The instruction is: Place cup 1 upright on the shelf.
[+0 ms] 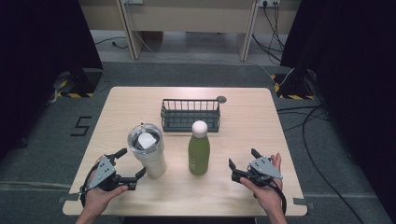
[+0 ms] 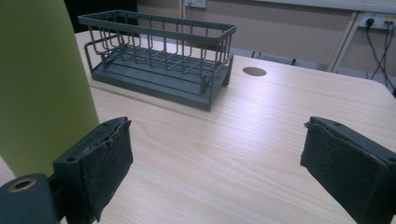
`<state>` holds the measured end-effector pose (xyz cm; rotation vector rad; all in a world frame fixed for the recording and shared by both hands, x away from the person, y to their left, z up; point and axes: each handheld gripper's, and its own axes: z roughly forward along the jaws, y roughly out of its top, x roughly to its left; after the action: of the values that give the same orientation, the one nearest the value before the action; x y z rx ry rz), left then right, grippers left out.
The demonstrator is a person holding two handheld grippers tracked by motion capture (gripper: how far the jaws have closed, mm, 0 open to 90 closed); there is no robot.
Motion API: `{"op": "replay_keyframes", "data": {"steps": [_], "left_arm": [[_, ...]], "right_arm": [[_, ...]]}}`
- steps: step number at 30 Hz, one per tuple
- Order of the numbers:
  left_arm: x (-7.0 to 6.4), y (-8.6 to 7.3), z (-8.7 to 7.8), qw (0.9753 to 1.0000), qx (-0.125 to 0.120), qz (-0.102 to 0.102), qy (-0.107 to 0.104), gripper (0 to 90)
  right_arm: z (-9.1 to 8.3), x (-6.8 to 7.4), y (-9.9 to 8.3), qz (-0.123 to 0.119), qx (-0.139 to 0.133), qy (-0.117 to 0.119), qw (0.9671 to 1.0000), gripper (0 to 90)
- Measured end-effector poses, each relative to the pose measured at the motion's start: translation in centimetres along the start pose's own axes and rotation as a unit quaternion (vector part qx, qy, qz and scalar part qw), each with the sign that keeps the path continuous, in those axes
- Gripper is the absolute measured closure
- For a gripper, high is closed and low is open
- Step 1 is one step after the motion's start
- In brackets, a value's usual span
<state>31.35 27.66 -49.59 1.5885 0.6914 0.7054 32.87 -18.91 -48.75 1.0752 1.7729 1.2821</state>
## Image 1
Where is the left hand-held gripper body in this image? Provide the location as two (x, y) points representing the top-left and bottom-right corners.
(86, 154), (138, 192)

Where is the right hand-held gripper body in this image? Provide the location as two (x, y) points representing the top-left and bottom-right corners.
(232, 156), (284, 188)

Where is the white tumbler with clear lid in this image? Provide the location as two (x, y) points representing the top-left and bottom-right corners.
(126, 120), (168, 179)

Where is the green bottle with white cap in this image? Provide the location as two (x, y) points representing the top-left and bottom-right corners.
(187, 119), (211, 176)

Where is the black wire basket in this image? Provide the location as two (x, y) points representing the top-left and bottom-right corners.
(160, 98), (221, 133)

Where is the person's left hand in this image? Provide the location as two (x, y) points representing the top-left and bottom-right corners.
(81, 185), (130, 218)

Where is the person's right hand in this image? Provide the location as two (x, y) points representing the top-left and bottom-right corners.
(239, 152), (286, 217)

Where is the grey tape strip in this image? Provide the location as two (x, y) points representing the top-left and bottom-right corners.
(292, 197), (316, 210)
(58, 193), (81, 203)

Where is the black stand base striped tape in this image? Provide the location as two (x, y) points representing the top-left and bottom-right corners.
(55, 68), (104, 99)
(270, 69), (317, 101)

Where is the black curtain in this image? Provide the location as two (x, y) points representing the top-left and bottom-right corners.
(279, 0), (396, 216)
(0, 0), (105, 162)

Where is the beige wooden desk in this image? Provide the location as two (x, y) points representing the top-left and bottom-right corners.
(78, 0), (302, 63)

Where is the left hand-held gripper cable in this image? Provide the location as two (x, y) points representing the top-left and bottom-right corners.
(78, 162), (98, 208)

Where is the hand-held gripper cable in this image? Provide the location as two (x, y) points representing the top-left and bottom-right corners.
(78, 162), (98, 208)
(267, 179), (288, 217)

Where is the right hand-held gripper cable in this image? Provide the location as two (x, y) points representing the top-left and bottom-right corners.
(267, 179), (288, 217)

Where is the long black floor cable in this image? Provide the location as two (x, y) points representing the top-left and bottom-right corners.
(276, 105), (366, 224)

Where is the short black floor cable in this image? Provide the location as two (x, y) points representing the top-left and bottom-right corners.
(93, 36), (129, 50)

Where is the black hanging cable bundle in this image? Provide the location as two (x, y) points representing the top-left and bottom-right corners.
(251, 2), (287, 63)

